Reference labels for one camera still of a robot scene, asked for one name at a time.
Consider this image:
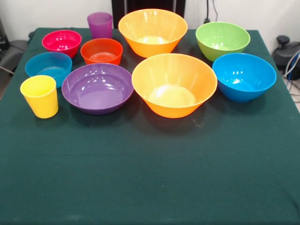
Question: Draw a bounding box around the dark green tablecloth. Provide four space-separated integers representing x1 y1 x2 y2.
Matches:
0 27 300 225

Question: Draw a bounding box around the green bowl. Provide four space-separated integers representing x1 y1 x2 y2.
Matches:
195 22 251 62

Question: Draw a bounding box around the pink bowl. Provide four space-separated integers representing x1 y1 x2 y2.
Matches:
41 30 83 59

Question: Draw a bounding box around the black wall cable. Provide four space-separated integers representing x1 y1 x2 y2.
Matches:
205 0 219 23

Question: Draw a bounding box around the small translucent blue bowl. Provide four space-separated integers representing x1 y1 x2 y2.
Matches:
24 52 73 82

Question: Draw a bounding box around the opaque blue bowl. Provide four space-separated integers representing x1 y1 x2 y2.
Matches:
212 52 277 103

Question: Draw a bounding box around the bundle of floor cables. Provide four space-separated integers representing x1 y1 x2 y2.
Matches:
282 52 300 97

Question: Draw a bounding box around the large orange bowl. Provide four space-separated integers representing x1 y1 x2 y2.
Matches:
118 8 188 59
131 53 218 119

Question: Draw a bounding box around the yellow cup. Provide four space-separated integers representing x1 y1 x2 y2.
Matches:
20 75 59 119

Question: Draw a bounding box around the small red-orange bowl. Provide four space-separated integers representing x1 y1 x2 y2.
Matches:
80 38 123 66

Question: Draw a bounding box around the purple cup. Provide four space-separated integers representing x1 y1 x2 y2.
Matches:
87 12 113 40

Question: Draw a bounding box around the wide purple bowl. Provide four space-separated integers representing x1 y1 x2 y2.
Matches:
61 63 135 115

